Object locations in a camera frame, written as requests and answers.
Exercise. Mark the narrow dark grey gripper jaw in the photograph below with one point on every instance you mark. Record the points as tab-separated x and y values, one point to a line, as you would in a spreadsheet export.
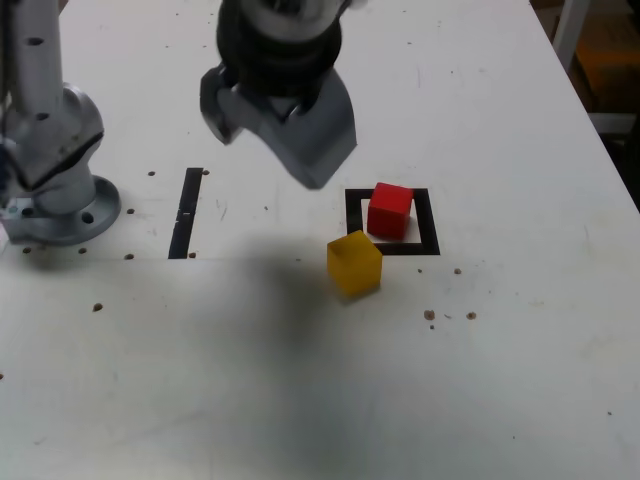
210	105

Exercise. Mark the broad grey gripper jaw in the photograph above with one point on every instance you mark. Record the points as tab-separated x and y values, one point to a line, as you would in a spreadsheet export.
320	145

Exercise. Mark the red cube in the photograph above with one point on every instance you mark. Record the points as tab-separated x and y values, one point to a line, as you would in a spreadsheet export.
390	212

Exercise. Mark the yellow cube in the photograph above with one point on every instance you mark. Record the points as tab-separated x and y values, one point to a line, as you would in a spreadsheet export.
352	265

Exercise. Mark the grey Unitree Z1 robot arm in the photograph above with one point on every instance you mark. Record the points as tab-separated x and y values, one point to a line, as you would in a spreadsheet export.
45	125

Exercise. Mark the black tape square outline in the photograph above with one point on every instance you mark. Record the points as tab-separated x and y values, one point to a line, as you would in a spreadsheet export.
432	225

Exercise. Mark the black tape strip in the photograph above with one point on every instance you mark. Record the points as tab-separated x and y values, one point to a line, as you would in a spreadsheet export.
184	230

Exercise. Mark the brown cardboard box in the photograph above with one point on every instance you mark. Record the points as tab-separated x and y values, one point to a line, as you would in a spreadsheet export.
610	75

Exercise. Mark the white shelf board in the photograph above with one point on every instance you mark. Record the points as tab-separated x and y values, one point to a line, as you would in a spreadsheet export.
620	122

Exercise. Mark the white metal frame bar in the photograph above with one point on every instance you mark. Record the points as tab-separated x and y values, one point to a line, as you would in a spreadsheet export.
570	20

